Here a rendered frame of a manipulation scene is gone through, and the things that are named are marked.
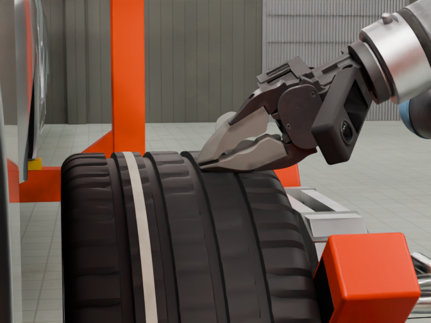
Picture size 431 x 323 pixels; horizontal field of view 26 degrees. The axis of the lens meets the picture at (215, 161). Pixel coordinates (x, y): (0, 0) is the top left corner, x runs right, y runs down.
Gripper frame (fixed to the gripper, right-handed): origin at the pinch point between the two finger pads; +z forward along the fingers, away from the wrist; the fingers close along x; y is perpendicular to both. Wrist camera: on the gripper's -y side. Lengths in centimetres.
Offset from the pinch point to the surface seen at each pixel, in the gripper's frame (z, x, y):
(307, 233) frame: -5.7, -10.4, -4.5
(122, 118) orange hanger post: 43, -114, 354
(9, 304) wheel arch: 41, -25, 43
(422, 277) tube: -16.5, -31.0, 7.8
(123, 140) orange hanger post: 48, -123, 351
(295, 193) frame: -7.2, -15.8, 14.8
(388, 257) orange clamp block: -11.0, -9.0, -17.3
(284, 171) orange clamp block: -7.3, -16.2, 22.6
